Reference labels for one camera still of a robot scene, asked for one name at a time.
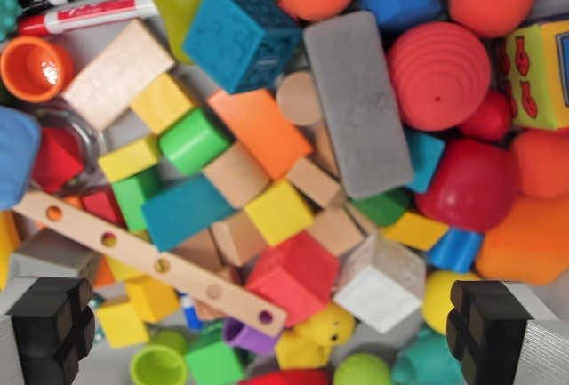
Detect teal white dotted toy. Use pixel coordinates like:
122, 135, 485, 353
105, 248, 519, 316
91, 293, 107, 349

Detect red round plastic toy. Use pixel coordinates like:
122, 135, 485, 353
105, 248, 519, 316
415, 138, 519, 233

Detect orange soft toy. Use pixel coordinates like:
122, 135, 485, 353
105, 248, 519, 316
509, 127, 569, 200

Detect large natural wooden block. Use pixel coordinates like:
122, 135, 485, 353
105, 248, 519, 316
60, 18, 177, 132

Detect natural wooden cylinder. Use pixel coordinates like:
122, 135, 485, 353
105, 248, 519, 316
275, 71, 324, 127

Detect teal rubber animal toy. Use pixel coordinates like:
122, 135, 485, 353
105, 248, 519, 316
390, 329, 468, 385

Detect lime green ball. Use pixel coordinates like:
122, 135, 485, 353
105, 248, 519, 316
332, 352, 392, 385

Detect wooden strip with holes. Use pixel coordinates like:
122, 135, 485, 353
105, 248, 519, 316
12, 191, 289, 338

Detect blue dry erase marker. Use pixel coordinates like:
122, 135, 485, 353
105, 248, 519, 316
180, 291, 204, 331

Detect green wooden piece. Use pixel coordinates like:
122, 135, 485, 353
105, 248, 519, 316
350, 187, 411, 228

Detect green wooden cylinder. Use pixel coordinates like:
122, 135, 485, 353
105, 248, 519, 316
158, 108, 235, 176

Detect teal spiky rubber ball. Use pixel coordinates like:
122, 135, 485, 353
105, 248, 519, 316
0, 0, 23, 42

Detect white grey rubber cube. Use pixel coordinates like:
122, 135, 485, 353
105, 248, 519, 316
332, 231, 428, 333

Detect orange wooden block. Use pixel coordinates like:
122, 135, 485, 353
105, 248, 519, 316
207, 87, 314, 180
92, 254, 116, 289

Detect small red ball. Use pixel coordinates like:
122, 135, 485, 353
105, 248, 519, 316
457, 90, 512, 142

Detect yellow rubber ball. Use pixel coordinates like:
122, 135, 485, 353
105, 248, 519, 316
421, 269, 484, 336

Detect green wooden block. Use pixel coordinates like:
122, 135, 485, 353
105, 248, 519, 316
184, 338, 248, 385
110, 166, 161, 233

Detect yellow wooden cube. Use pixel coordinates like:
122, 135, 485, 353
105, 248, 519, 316
243, 179, 316, 247

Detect teal wooden block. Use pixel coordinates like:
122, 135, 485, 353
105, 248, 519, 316
402, 129, 446, 194
140, 174, 239, 253

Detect clear glass jar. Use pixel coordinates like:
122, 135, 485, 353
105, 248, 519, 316
26, 107, 108, 197

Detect red ridged rubber ball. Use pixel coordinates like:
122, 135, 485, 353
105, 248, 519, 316
385, 20, 493, 132

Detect purple plastic cup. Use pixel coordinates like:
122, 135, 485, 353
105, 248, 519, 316
221, 316, 281, 356

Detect yellow wooden block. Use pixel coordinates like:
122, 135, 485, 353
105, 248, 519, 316
105, 254, 146, 283
128, 72, 199, 136
124, 276, 181, 325
95, 298, 150, 349
97, 135, 162, 184
381, 210, 451, 252

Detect yellow fabric cube fish print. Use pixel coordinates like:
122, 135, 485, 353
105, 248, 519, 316
495, 20, 569, 131

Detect grey embossed rubber cube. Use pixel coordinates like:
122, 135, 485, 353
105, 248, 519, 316
6, 229, 102, 291

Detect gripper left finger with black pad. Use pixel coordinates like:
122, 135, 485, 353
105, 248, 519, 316
0, 276, 97, 385

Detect red dry erase marker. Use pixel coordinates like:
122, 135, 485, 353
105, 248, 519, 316
16, 0, 159, 38

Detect yellow rubber duck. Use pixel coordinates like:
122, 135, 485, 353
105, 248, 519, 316
274, 302, 357, 371

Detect teal embossed rubber cube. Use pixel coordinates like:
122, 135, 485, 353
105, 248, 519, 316
181, 0, 304, 95

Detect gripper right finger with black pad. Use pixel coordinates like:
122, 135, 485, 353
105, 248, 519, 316
446, 280, 569, 385

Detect red embossed rubber cube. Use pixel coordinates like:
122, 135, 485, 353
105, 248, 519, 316
244, 231, 341, 328

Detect long grey foam block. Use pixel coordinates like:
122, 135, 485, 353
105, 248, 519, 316
302, 10, 415, 201

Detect orange plastic cup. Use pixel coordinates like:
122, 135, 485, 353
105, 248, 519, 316
0, 36, 75, 104

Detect orange foam block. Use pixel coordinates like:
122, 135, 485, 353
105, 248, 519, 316
474, 196, 569, 286

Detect lime green plastic cup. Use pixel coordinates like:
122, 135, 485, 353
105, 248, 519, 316
129, 343, 190, 385

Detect blue soft fabric cube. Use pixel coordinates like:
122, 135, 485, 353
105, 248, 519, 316
0, 105, 42, 212

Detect red rubber toy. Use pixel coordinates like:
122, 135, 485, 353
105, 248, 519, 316
239, 369, 333, 385

